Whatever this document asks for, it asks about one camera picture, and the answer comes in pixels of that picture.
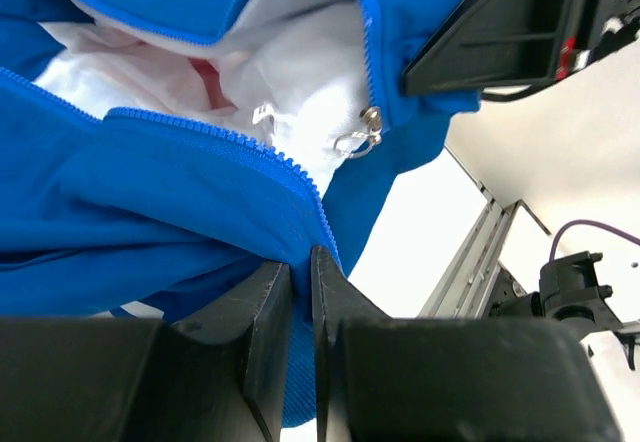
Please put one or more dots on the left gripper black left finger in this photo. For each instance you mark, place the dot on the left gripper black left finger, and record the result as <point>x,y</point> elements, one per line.
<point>218,375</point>

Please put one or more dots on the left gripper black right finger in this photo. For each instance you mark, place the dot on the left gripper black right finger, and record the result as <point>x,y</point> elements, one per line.
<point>497,379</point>

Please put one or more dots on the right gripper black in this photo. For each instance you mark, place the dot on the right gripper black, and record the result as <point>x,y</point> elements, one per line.
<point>502,43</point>

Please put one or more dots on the blue white red jacket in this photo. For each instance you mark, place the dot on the blue white red jacket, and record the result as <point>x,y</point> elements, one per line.
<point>154,153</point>

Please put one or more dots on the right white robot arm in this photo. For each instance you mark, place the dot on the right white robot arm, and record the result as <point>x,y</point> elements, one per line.
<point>569,290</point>

